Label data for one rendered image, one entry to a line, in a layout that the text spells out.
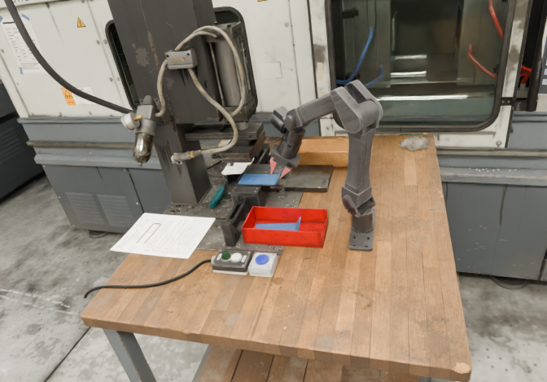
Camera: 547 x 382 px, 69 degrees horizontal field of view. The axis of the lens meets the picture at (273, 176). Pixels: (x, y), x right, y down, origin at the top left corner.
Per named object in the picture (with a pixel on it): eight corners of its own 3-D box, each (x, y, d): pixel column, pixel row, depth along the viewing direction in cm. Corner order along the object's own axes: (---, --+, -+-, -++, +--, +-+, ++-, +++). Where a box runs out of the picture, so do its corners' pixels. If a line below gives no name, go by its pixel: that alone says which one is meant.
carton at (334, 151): (350, 169, 158) (349, 151, 154) (289, 169, 165) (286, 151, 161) (353, 154, 168) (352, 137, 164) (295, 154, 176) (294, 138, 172)
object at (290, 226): (299, 237, 124) (299, 230, 122) (251, 239, 127) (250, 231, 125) (301, 223, 130) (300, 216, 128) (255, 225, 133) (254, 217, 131)
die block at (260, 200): (261, 213, 139) (257, 195, 135) (234, 212, 142) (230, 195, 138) (275, 182, 155) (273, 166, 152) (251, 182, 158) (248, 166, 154)
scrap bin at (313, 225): (322, 248, 119) (321, 232, 116) (243, 243, 126) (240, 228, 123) (328, 223, 129) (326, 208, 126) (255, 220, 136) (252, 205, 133)
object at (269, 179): (279, 185, 137) (277, 177, 136) (237, 184, 141) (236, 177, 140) (283, 174, 143) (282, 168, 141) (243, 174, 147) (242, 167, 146)
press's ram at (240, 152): (255, 170, 129) (238, 81, 115) (184, 169, 137) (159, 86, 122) (269, 145, 144) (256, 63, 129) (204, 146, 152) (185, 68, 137)
